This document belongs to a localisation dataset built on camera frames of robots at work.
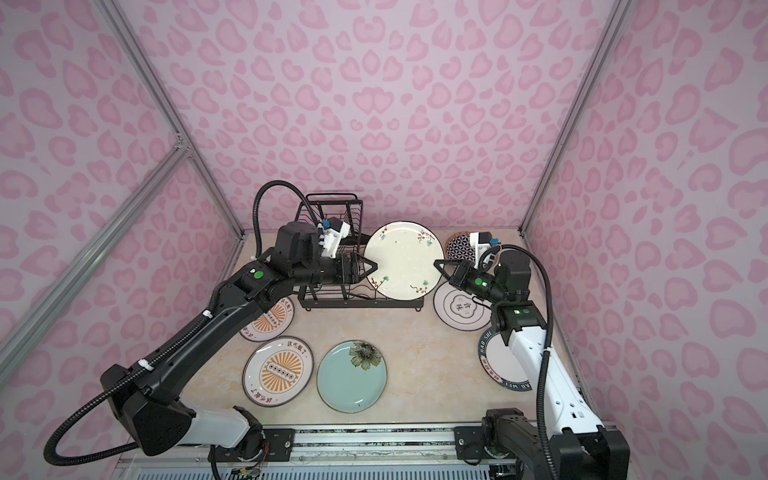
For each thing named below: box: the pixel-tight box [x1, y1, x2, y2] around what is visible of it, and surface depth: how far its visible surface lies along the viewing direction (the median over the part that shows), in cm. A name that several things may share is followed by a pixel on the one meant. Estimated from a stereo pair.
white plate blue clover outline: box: [433, 281, 493, 331], surface depth 97 cm
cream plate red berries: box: [364, 221, 445, 301], surface depth 74 cm
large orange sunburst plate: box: [242, 336, 315, 408], surface depth 86 cm
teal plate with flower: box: [316, 340, 388, 414], surface depth 85 cm
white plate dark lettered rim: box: [478, 327, 533, 392], surface depth 86 cm
